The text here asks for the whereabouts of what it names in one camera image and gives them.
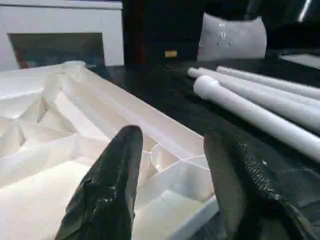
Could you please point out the white plastic table top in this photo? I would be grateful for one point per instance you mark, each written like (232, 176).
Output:
(60, 150)

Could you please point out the white flat board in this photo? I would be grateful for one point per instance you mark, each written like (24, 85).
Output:
(302, 60)

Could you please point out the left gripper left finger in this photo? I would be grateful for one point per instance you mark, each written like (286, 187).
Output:
(105, 200)

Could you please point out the white plastic bag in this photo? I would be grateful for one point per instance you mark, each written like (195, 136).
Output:
(232, 40)

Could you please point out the white cabinet with glass doors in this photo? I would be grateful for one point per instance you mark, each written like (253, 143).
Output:
(60, 20)

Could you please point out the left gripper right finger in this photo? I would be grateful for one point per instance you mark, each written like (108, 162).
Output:
(250, 200)

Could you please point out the black box with yellow label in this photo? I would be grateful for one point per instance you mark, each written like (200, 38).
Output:
(160, 25)

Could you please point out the white plastic table leg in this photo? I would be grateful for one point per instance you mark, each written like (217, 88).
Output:
(260, 117)
(280, 81)
(270, 95)

